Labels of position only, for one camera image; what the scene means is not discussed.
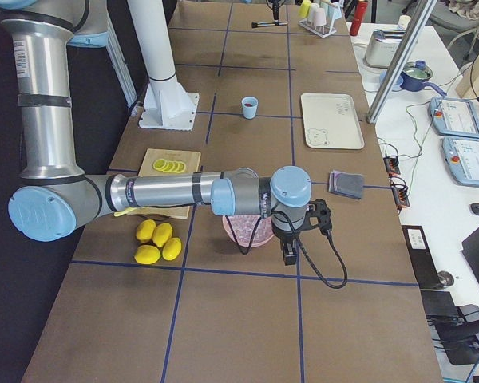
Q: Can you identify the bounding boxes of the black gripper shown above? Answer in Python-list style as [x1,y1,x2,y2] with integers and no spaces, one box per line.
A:
[271,199,332,266]

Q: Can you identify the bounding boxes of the stainless steel muddler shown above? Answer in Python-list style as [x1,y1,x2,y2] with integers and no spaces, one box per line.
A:
[251,21,288,29]

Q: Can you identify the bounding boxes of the light blue cup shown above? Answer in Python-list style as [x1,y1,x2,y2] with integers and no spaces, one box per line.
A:
[241,96,259,120]

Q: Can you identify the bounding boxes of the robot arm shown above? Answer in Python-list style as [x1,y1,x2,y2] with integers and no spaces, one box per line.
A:
[0,1,331,265]

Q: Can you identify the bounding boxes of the yellow-green plastic cup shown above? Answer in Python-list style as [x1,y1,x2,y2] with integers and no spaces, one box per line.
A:
[299,0,312,18]

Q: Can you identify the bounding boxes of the white cup on rack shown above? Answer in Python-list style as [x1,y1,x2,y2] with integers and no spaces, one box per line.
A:
[307,3,320,23]

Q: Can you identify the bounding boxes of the pink cup on rack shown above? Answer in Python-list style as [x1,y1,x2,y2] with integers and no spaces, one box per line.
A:
[311,7,327,29]

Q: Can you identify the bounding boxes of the pink bowl of ice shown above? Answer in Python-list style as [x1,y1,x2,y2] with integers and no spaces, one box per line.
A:
[222,215,274,247]

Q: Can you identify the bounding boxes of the red bottle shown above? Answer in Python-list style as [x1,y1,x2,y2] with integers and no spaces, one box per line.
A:
[350,0,369,36]

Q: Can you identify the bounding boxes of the grey folded cloth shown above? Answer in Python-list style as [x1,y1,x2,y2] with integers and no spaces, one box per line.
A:
[328,170,364,199]

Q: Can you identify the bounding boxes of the silver toaster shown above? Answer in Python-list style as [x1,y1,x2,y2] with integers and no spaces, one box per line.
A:
[364,30,405,69]

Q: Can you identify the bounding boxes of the yellow lemon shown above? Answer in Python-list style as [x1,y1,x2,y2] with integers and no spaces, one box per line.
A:
[161,237,182,261]
[134,244,161,265]
[152,223,173,247]
[135,219,156,243]

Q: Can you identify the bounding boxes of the cream bear tray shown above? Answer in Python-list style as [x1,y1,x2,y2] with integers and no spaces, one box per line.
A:
[300,93,364,150]

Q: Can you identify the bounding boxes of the lemon slices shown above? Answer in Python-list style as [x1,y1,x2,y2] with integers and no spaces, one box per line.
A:
[152,158,187,174]

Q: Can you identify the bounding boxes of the blue bowl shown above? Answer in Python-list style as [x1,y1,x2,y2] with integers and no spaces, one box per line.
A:
[378,70,406,93]

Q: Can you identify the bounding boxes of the dark blue saucepan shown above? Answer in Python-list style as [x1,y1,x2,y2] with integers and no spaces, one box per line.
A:
[401,60,447,97]

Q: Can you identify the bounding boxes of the wooden cutting board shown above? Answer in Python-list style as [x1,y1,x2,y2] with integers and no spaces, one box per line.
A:
[129,148,201,219]

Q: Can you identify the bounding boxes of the yellow-green plastic knife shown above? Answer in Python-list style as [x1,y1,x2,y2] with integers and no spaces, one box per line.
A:
[113,207,137,217]

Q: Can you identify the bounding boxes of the lower teach pendant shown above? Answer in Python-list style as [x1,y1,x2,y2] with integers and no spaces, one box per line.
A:
[441,136,479,187]

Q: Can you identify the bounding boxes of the teach pendant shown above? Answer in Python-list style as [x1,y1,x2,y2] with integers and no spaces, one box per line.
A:
[441,136,479,187]
[430,97,479,138]

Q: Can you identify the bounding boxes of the upper teach pendant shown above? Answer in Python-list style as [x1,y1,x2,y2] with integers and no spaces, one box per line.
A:
[430,97,479,138]

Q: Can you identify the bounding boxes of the white wire cup rack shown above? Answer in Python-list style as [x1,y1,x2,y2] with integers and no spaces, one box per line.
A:
[298,0,344,38]

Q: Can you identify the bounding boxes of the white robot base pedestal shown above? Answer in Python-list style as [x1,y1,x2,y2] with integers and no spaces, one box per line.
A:
[128,0,200,131]

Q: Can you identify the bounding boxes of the aluminium frame post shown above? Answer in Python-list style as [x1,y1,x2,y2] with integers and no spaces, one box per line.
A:
[366,0,437,124]

